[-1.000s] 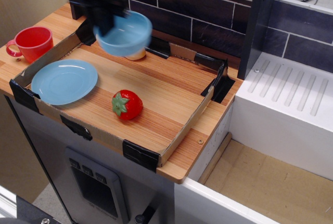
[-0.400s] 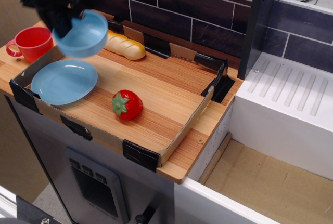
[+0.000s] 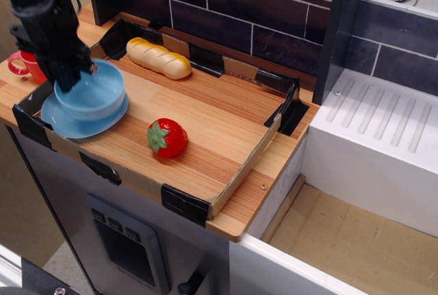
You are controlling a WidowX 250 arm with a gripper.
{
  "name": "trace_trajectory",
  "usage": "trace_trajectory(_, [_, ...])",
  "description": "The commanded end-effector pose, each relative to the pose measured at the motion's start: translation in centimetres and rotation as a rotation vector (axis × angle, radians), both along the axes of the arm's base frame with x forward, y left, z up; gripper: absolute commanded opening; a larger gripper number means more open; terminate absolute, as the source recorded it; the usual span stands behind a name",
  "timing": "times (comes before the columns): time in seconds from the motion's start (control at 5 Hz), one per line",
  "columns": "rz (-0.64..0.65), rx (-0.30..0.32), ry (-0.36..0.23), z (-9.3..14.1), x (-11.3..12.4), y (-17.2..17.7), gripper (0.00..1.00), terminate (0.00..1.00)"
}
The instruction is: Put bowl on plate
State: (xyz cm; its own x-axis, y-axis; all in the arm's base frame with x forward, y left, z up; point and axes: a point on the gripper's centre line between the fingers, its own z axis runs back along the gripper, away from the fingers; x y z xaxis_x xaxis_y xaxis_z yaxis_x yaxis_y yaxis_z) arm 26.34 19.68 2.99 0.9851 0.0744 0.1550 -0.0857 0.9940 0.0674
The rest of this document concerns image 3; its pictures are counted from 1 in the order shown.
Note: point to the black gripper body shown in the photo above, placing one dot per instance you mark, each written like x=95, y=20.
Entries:
x=50, y=33

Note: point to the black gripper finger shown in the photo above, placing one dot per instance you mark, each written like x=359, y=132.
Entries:
x=65, y=77
x=88, y=66

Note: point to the light blue bowl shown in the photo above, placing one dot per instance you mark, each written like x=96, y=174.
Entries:
x=96, y=95

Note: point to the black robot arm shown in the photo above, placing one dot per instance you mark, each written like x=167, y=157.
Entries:
x=48, y=30

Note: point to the light blue plate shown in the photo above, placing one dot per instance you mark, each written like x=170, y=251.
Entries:
x=66, y=126

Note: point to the cardboard fence with black tape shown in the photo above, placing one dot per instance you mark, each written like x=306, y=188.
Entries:
x=222, y=178

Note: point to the red plastic cup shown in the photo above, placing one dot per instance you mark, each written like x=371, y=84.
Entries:
x=24, y=63

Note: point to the yellow toy bread loaf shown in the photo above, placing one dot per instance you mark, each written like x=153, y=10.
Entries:
x=158, y=58

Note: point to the red toy strawberry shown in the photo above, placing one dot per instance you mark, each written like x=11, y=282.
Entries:
x=166, y=138

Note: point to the toy oven front panel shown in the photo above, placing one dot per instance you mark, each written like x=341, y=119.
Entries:
x=130, y=244

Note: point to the white sink drainboard unit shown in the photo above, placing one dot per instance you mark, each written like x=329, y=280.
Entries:
x=373, y=144

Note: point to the dark grey vertical post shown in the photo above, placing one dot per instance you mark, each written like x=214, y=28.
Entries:
x=338, y=35

